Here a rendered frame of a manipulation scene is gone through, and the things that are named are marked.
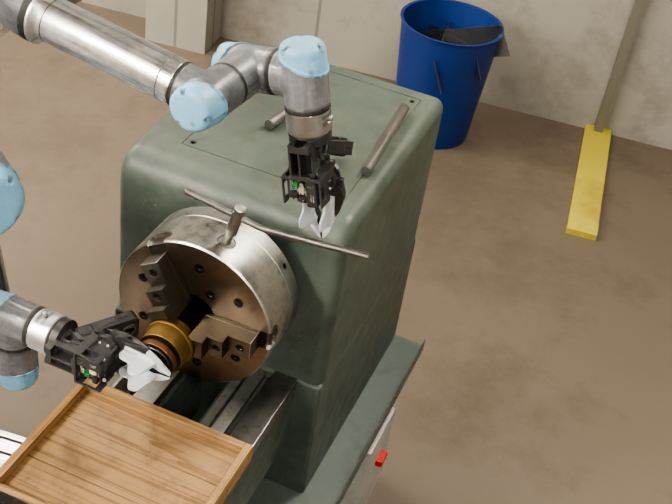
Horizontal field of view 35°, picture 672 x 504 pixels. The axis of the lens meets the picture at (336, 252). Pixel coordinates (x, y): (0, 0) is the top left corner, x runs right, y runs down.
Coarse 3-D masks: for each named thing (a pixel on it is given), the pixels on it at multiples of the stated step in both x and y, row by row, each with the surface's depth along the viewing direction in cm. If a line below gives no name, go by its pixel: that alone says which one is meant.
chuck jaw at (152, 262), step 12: (156, 240) 189; (156, 252) 188; (168, 252) 186; (144, 264) 185; (156, 264) 183; (168, 264) 186; (156, 276) 186; (168, 276) 186; (180, 276) 188; (156, 288) 185; (168, 288) 185; (180, 288) 188; (156, 300) 186; (168, 300) 185; (180, 300) 187; (156, 312) 184; (168, 312) 184; (180, 312) 187
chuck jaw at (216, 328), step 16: (208, 320) 189; (224, 320) 189; (192, 336) 185; (208, 336) 186; (224, 336) 186; (240, 336) 186; (256, 336) 187; (272, 336) 191; (208, 352) 187; (224, 352) 187; (240, 352) 187
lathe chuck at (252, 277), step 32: (192, 224) 189; (224, 224) 189; (128, 256) 191; (192, 256) 185; (224, 256) 183; (256, 256) 187; (128, 288) 196; (192, 288) 189; (224, 288) 186; (256, 288) 184; (256, 320) 187; (288, 320) 195; (256, 352) 191
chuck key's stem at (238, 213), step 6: (240, 204) 181; (234, 210) 180; (240, 210) 180; (246, 210) 181; (234, 216) 181; (240, 216) 180; (228, 222) 182; (234, 222) 181; (240, 222) 182; (228, 228) 183; (234, 228) 182; (228, 234) 183; (234, 234) 183; (228, 240) 185; (228, 246) 186
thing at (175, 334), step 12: (156, 324) 185; (168, 324) 183; (180, 324) 186; (144, 336) 183; (156, 336) 182; (168, 336) 182; (180, 336) 183; (156, 348) 180; (168, 348) 181; (180, 348) 182; (192, 348) 185; (168, 360) 180; (180, 360) 183
